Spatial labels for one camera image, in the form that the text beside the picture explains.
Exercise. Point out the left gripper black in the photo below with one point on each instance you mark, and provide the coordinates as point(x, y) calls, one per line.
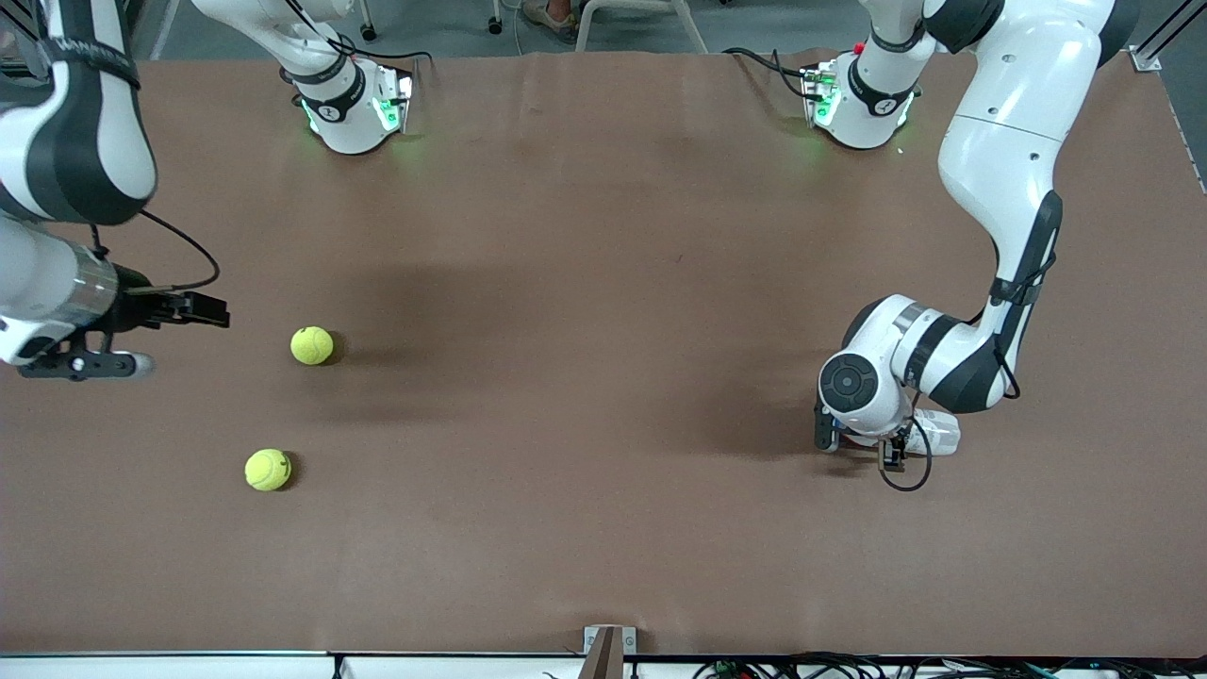
point(897, 445)

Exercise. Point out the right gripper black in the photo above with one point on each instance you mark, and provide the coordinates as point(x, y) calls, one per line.
point(135, 308)

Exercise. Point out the clear plastic tennis ball can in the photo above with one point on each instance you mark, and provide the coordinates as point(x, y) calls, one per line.
point(938, 434)

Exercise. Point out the yellow tennis ball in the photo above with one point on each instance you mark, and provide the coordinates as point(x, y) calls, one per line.
point(268, 469)
point(311, 345)

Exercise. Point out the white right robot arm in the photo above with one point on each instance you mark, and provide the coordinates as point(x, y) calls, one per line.
point(85, 141)

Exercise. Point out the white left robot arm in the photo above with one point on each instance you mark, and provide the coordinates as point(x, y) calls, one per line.
point(1000, 160)

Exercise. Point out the brown table cover sheet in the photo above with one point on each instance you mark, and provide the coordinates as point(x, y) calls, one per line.
point(603, 519)

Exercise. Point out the grey shoe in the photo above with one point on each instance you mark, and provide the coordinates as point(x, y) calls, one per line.
point(552, 14)

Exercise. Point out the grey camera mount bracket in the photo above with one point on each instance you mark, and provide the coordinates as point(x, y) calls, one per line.
point(608, 651)

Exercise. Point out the aluminium frame profile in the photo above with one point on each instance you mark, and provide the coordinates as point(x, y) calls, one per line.
point(1146, 58)

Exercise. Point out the white stool frame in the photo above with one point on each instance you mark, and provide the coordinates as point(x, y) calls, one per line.
point(688, 28)

